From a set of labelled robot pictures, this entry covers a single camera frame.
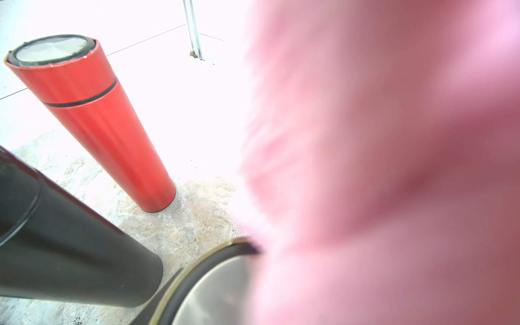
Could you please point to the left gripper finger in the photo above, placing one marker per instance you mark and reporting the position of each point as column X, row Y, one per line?
column 144, row 317

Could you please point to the gold thermos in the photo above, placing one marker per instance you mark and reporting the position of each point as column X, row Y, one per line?
column 212, row 289

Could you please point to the pink cloth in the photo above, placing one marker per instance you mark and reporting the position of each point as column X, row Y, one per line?
column 383, row 154

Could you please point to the black thermos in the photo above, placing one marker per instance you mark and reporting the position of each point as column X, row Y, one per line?
column 54, row 247

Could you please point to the red thermos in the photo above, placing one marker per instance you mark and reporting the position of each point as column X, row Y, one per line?
column 72, row 77

